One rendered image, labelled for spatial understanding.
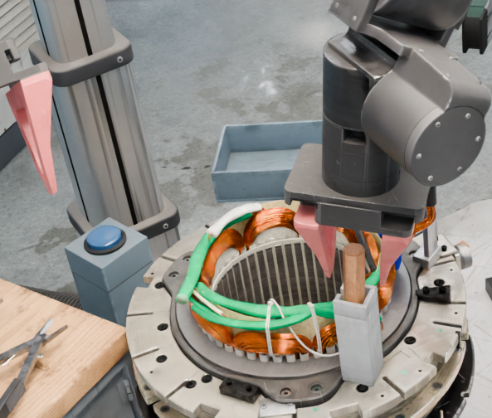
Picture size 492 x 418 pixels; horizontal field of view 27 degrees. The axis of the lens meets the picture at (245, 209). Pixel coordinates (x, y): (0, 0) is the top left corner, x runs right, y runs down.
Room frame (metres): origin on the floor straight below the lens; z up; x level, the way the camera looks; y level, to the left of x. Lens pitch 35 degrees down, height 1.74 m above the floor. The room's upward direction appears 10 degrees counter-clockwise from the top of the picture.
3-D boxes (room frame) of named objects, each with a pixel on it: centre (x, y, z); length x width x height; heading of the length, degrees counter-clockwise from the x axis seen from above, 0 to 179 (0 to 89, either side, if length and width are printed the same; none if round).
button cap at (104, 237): (0.97, 0.17, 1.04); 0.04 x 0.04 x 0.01
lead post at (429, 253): (0.77, -0.16, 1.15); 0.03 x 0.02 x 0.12; 138
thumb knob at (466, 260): (0.79, -0.20, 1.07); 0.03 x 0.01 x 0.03; 14
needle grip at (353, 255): (0.64, -0.08, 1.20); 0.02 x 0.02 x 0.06
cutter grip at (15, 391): (0.69, 0.24, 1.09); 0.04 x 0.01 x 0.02; 155
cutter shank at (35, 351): (0.73, 0.22, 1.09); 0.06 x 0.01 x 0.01; 165
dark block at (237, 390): (0.64, 0.03, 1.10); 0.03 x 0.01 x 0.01; 55
